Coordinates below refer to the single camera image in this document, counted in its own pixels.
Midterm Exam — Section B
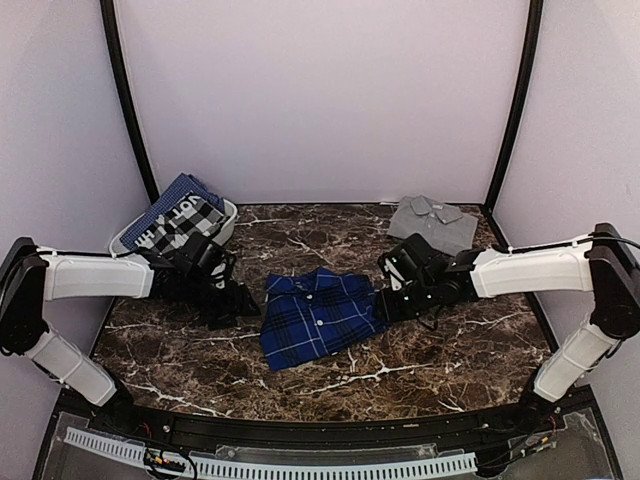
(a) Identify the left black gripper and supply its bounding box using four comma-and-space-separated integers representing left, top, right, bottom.
182, 273, 261, 330

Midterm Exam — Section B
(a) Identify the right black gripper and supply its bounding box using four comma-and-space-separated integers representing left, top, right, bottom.
372, 277, 438, 324

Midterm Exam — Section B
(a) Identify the grey polo shirt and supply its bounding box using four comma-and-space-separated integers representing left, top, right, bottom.
387, 195, 478, 256

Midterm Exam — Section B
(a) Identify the blue plaid long sleeve shirt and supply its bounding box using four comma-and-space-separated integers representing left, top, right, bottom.
260, 267, 390, 372

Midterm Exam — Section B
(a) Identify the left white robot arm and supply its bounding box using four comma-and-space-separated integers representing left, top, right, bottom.
1, 234, 260, 436

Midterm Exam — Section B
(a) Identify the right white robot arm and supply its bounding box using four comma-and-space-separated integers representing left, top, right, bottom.
374, 223, 639, 434

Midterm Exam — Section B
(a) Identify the black white checked shirt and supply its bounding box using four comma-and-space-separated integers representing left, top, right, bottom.
133, 193, 226, 255

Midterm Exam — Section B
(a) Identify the grey plastic laundry basket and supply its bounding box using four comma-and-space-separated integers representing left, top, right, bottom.
108, 198, 238, 254

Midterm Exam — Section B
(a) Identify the small blue checked shirt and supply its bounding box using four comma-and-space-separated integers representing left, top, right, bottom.
119, 173, 225, 251

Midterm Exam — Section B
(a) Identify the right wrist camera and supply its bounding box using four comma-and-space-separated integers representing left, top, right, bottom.
377, 233, 450, 291

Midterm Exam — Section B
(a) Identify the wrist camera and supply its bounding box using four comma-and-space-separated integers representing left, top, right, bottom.
169, 233, 236, 283
377, 233, 450, 291

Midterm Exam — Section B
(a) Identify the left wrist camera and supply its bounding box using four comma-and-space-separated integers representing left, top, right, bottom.
169, 233, 236, 283

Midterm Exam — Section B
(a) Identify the white slotted cable duct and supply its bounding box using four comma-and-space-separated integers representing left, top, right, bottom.
63, 427, 477, 480

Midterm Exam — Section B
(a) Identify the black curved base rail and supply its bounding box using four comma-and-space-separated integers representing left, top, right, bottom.
37, 387, 624, 480

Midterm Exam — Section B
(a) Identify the right black frame post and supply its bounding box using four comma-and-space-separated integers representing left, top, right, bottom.
483, 0, 544, 217

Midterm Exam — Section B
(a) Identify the black frame post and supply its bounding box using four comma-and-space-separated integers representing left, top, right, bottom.
99, 0, 160, 203
483, 0, 544, 217

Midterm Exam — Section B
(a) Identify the left black frame post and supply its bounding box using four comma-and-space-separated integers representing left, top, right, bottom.
99, 0, 160, 203

